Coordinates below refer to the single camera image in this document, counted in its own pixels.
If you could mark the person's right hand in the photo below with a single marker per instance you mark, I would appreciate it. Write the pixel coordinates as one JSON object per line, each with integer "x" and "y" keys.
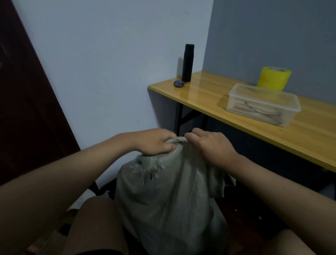
{"x": 214, "y": 148}

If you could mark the person's left hand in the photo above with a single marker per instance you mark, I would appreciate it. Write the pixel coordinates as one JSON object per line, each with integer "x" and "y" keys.
{"x": 151, "y": 141}

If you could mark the person's left fingers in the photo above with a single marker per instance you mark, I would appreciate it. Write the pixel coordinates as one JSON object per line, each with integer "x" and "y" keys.
{"x": 169, "y": 141}

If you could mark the person's right fingers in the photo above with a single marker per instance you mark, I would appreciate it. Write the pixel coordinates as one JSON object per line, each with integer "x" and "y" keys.
{"x": 194, "y": 138}

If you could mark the grey fabric garment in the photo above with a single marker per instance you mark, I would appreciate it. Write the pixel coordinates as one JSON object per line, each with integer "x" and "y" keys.
{"x": 170, "y": 199}

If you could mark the person's right forearm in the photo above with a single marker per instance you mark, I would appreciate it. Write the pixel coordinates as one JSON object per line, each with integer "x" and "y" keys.
{"x": 283, "y": 202}

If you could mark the person's left forearm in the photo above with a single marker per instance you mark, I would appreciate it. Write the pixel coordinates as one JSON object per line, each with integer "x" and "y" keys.
{"x": 57, "y": 189}

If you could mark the small dark round key fob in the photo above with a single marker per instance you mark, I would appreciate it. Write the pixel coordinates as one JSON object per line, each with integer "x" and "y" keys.
{"x": 179, "y": 83}

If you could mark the coloured sticks in container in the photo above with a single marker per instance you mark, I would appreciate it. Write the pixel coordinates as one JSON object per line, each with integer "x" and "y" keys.
{"x": 258, "y": 111}

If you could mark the wooden table with black legs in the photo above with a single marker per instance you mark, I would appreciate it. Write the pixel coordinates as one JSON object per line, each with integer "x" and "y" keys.
{"x": 262, "y": 120}

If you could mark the black thermos bottle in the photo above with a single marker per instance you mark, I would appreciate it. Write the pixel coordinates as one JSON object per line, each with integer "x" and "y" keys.
{"x": 188, "y": 63}

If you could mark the clear plastic lidded container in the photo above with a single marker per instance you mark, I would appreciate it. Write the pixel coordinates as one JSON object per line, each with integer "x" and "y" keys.
{"x": 263, "y": 105}

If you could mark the yellow tape roll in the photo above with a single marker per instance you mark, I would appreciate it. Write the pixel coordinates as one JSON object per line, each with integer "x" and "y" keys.
{"x": 274, "y": 78}

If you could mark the person's left leg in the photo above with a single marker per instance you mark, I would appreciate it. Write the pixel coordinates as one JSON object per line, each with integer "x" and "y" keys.
{"x": 95, "y": 226}

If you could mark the person's leg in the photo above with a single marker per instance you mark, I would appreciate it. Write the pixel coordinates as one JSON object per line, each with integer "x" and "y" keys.
{"x": 284, "y": 243}
{"x": 95, "y": 226}

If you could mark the person's right leg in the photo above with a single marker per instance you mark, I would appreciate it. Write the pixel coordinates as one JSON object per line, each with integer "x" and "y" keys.
{"x": 284, "y": 243}

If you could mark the dark brown wooden door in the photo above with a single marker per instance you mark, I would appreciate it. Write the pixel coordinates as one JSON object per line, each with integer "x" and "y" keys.
{"x": 26, "y": 105}

